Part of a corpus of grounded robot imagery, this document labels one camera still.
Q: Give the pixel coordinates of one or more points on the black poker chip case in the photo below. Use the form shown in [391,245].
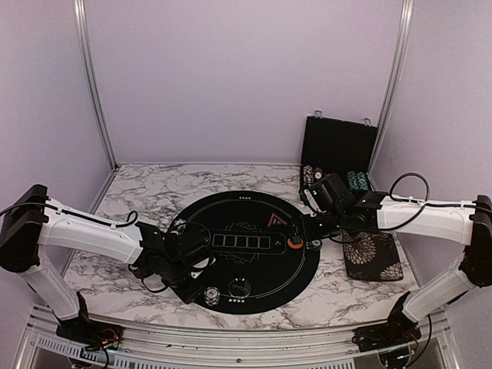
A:
[338,147]

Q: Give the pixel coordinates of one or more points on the round black poker mat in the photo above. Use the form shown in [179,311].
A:
[245,247]

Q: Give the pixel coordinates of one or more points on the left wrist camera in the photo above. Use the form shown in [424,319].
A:
[189,244]

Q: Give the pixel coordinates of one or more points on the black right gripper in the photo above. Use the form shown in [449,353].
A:
[308,233]

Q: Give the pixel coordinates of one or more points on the black floral rectangular tray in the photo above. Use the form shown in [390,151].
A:
[372,257]

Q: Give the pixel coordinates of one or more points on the aluminium front rail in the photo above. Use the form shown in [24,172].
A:
[158,346]

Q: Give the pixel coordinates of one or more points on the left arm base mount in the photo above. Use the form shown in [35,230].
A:
[84,330]

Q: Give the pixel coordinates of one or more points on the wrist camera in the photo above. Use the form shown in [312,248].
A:
[329,194]
[189,244]

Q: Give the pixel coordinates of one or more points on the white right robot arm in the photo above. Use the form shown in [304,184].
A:
[464,226]

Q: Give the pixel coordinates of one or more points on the green chips in case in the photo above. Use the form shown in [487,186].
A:
[358,181]

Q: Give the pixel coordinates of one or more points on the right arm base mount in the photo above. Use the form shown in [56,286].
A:
[386,338]

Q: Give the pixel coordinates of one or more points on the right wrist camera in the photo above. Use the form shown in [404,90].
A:
[329,194]

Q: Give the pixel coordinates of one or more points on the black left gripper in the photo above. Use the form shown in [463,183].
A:
[187,295]

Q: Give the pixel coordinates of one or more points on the aluminium frame post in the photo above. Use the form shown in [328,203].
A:
[90,76]
[396,70]

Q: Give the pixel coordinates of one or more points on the right aluminium frame post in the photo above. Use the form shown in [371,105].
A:
[396,70]

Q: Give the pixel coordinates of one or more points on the orange big blind button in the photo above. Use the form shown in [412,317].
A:
[296,242]

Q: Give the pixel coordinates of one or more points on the left aluminium frame post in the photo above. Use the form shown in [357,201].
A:
[90,76]

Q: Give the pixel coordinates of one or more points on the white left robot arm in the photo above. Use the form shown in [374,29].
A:
[36,221]

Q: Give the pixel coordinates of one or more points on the clear round dealer button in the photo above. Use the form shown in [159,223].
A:
[239,288]

